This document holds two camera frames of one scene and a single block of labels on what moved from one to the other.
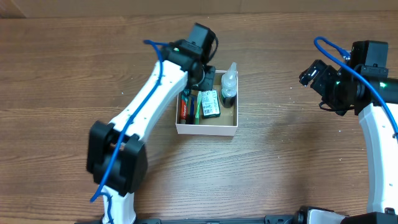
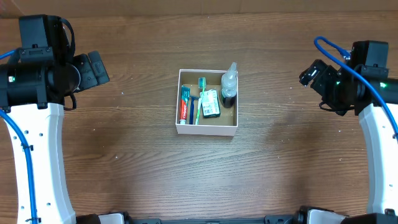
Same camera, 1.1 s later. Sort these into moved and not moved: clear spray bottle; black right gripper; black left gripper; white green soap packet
Moved: black left gripper
Not moved: clear spray bottle; white green soap packet; black right gripper
